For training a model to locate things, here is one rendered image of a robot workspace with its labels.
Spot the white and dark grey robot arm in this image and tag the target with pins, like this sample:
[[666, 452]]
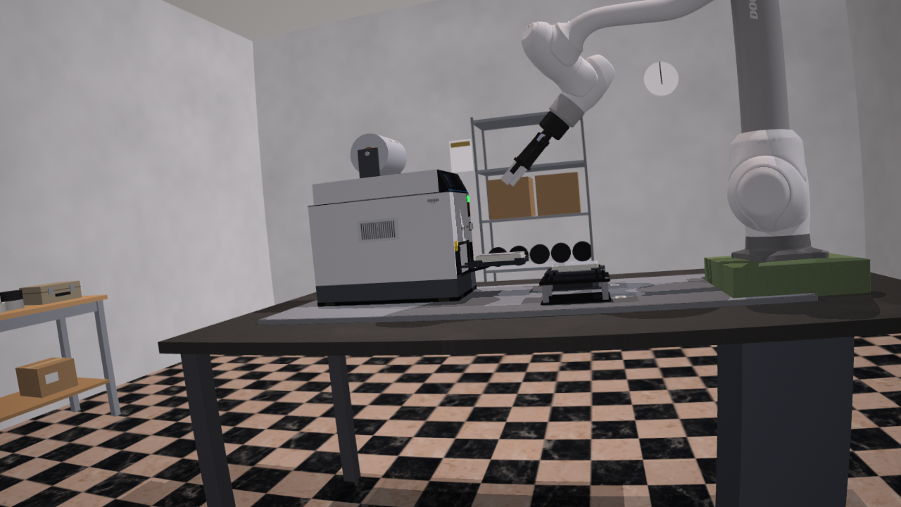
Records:
[[768, 182]]

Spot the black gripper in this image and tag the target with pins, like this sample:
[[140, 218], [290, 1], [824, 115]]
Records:
[[553, 127]]

